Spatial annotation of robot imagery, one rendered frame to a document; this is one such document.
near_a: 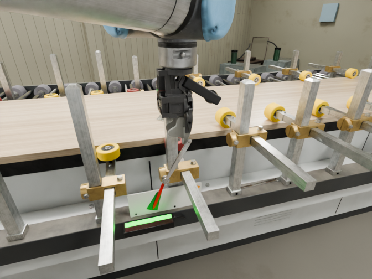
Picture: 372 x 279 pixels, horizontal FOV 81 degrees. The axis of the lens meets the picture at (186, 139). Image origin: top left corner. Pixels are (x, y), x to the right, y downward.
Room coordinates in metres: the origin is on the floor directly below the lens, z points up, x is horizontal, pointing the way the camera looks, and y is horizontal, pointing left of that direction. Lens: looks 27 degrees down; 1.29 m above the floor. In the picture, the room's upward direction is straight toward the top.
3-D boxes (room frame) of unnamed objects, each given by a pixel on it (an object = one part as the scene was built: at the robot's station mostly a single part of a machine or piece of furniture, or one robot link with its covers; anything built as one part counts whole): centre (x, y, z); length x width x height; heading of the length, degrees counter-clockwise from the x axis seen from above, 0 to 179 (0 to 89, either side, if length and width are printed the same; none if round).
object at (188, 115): (0.54, 0.00, 1.09); 0.05 x 0.02 x 0.09; 16
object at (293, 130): (0.77, -0.46, 0.94); 0.13 x 0.06 x 0.05; 106
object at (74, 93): (0.56, 0.29, 0.93); 0.03 x 0.03 x 0.48; 16
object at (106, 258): (0.50, 0.23, 0.83); 0.43 x 0.03 x 0.04; 16
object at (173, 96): (0.55, 0.03, 1.15); 0.09 x 0.08 x 0.12; 106
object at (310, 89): (0.76, -0.43, 0.90); 0.03 x 0.03 x 0.48; 16
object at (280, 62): (6.78, -2.73, 0.48); 0.99 x 0.80 x 0.95; 134
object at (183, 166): (0.63, 0.03, 0.84); 0.13 x 0.06 x 0.05; 106
